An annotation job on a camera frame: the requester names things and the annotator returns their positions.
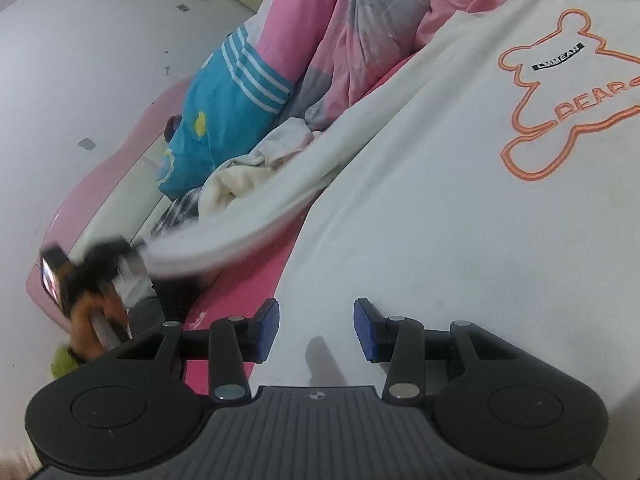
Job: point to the person's left hand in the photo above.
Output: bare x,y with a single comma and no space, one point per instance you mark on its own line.
85,332

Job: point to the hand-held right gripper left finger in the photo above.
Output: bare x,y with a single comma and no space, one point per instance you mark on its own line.
270,330

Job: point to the grey cloth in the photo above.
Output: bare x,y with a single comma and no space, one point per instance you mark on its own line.
147,317

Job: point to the dark checked cloth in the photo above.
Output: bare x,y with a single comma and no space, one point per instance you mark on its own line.
175,212

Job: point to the white sweatshirt with bear print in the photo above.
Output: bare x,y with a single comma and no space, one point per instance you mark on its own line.
425,210

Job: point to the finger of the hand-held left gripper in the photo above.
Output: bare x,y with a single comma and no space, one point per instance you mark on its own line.
131,250

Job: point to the pink grey quilt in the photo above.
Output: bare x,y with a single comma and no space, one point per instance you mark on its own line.
370,35

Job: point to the cream fleece cloth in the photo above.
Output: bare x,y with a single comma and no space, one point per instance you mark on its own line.
240,185

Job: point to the blue striped garment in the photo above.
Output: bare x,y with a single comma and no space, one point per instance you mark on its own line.
225,105

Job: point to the white crumpled cloth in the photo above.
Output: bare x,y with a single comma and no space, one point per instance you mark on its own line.
285,140

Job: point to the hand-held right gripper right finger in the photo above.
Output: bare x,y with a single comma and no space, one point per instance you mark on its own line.
362,330

